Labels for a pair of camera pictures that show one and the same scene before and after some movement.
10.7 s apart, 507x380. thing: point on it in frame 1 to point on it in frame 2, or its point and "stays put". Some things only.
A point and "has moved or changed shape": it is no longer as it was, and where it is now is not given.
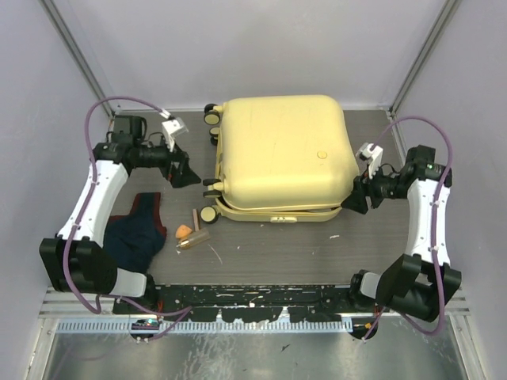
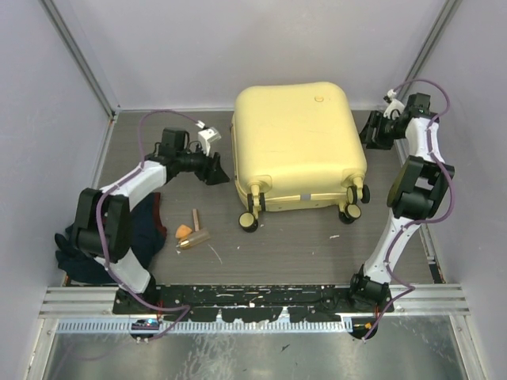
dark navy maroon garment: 134,239 stays put
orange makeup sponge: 183,231 stays put
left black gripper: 181,176 to 211,172
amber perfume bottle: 185,243 stays put
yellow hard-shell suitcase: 287,158 has moved or changed shape
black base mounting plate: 246,302 stays put
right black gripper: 362,186 to 375,119
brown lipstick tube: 196,220 stays put
